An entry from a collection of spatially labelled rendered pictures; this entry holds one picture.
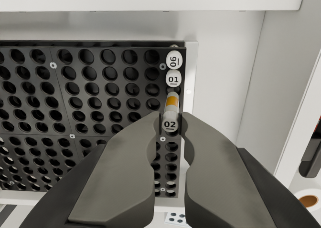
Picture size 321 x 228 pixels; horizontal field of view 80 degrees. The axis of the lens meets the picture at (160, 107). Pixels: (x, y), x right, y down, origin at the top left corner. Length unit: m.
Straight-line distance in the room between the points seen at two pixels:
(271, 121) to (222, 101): 0.07
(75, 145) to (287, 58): 0.21
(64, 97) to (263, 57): 0.20
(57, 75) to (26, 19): 0.10
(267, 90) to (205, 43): 0.08
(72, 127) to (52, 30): 0.11
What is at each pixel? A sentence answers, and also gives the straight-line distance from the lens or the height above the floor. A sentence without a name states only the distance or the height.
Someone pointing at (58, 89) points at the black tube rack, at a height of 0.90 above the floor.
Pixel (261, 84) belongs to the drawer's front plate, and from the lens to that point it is 0.22.
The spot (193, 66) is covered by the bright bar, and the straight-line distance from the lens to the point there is 0.22.
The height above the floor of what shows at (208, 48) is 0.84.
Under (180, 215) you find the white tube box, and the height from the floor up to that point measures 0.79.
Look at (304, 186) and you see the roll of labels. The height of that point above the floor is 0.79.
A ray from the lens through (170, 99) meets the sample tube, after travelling 0.15.
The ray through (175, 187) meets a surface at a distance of 0.24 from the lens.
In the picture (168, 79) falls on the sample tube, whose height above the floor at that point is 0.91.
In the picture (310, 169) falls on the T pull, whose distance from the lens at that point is 0.24.
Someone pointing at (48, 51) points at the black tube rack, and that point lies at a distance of 0.19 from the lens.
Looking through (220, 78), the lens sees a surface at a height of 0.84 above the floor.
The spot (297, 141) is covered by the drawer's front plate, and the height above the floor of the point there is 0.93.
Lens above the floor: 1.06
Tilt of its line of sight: 62 degrees down
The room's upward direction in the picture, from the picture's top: 173 degrees counter-clockwise
